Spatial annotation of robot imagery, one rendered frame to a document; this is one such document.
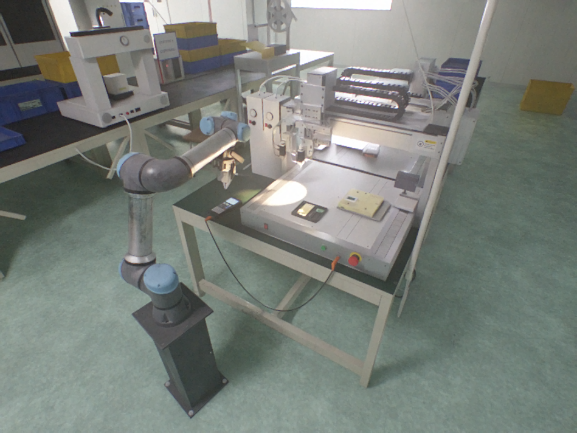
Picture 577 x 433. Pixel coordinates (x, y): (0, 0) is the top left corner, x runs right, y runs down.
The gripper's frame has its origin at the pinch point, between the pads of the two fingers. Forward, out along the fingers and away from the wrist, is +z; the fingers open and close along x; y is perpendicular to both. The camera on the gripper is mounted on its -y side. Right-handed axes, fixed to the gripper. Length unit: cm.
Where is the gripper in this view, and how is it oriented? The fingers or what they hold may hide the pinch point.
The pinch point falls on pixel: (226, 185)
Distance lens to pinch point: 164.6
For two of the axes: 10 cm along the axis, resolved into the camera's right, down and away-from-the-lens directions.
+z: -1.5, 9.1, 4.0
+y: -5.7, 2.4, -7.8
